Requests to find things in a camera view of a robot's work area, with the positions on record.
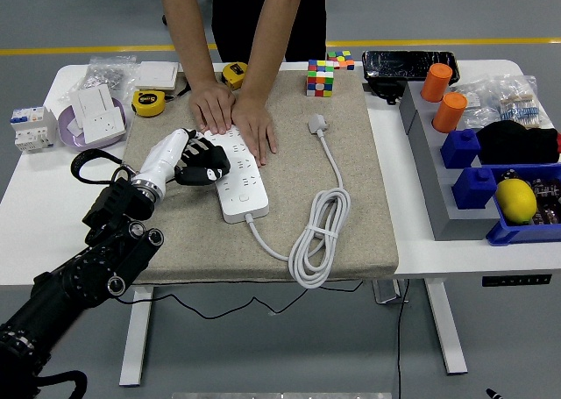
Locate grey stepped block holder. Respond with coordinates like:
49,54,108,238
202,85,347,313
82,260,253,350
398,82,502,242

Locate white power strip cord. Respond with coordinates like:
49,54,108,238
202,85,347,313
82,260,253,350
245,112,352,289

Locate white wall switch plate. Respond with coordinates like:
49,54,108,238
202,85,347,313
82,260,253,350
132,61,180,91

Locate person's right hand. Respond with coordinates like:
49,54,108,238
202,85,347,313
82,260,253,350
188,79,238,135

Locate white wall socket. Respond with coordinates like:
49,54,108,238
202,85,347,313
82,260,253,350
80,107,127,145

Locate clear bag of small parts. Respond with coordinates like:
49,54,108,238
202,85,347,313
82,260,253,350
454,81,500,131

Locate glossy black tray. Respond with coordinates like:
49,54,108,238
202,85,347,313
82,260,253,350
361,50,460,87

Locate person's torso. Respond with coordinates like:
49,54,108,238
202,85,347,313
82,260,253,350
209,0,329,63

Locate blue block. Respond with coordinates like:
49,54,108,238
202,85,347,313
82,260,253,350
439,129,482,170
451,167,498,210

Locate yellow lemon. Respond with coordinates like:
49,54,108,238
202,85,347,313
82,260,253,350
494,178,538,224

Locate black office chair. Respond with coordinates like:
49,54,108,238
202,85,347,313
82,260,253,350
148,0,174,26

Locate thin black adapter cord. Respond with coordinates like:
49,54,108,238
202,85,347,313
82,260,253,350
114,279,365,322

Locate dark circuit boards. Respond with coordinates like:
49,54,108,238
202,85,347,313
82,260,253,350
527,177,561,227

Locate orange cylinder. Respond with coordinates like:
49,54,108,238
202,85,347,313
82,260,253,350
431,92,468,134
420,63,453,103

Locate clear bag of screws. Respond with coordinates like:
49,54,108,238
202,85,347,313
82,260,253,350
60,54,138,102

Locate black hanging cable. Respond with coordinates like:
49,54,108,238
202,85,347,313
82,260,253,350
395,279,410,399

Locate person's left hand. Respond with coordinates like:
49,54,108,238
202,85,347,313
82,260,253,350
231,94,279,167

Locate grey-brown mat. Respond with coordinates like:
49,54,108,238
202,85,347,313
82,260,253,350
122,68,400,285

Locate grey under-table bracket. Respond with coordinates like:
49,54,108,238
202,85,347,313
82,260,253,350
371,279,402,305

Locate large colourful puzzle cube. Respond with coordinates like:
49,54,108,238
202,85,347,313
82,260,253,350
305,59,335,97

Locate black plug adapter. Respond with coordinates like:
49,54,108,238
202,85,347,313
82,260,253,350
192,142,232,176

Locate clear bag of resistors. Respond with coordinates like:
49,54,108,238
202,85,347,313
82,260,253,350
494,75,553,131

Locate purple bowl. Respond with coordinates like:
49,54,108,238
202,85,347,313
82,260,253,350
57,96,128,153

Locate small black holder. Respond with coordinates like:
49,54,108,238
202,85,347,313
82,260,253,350
365,78,408,106

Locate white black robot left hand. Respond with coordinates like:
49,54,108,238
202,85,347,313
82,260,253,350
136,127,232,194

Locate small yellow tape measure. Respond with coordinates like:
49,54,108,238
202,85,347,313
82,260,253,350
220,61,249,90

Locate small colourful puzzle cube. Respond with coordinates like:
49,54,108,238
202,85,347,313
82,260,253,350
326,50,355,72

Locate large yellow tape measure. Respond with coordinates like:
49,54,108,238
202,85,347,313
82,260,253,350
131,89,167,118

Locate black table control panel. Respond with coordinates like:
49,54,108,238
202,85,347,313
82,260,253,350
481,274,552,288

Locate white table leg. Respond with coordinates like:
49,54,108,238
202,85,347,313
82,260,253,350
118,285,154,388
423,280,468,377

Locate black cloth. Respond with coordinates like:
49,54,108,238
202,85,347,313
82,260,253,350
475,120,561,166

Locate blue plastic bin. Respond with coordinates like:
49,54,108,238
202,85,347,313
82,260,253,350
480,161,561,246

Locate white circuit breaker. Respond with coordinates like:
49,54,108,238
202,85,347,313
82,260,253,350
10,104,59,154

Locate white power strip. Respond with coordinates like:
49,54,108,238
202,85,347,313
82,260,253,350
202,125,270,224

